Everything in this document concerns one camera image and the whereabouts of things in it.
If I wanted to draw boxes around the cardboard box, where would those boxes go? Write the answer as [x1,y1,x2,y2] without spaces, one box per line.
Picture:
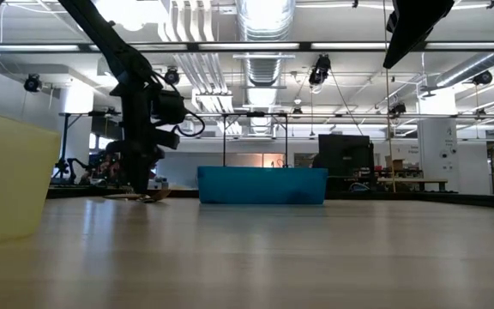
[384,154,406,172]

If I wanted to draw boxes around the black hanging round device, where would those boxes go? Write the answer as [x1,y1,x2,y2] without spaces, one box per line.
[163,67,181,87]
[22,73,43,94]
[472,69,494,87]
[307,53,332,87]
[389,100,407,119]

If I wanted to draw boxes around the overhead light bar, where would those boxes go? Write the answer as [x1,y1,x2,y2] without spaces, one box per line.
[0,41,494,53]

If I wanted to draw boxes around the teal plastic bin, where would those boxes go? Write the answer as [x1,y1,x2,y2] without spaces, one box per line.
[196,166,329,206]

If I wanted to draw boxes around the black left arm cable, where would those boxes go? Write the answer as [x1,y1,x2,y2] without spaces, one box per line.
[172,107,207,139]

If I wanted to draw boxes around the black background rig frame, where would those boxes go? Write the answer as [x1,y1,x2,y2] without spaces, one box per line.
[57,110,290,184]

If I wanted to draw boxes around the yellow plastic bin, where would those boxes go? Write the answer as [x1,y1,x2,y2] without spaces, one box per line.
[0,106,63,246]

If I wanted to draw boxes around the smooth silver ventilation duct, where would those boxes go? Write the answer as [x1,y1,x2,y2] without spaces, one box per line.
[434,51,494,89]

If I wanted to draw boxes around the black monitor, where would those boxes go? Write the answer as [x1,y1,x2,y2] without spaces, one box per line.
[317,133,376,178]

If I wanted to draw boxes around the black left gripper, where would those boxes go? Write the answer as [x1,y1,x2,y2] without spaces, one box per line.
[105,81,183,197]

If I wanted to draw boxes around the thin vertical rod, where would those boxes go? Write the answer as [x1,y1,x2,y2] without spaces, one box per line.
[382,0,398,194]

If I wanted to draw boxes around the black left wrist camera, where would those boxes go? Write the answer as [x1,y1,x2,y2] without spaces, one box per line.
[151,88,188,126]

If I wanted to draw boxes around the background workbench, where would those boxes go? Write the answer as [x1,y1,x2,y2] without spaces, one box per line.
[375,177,449,193]

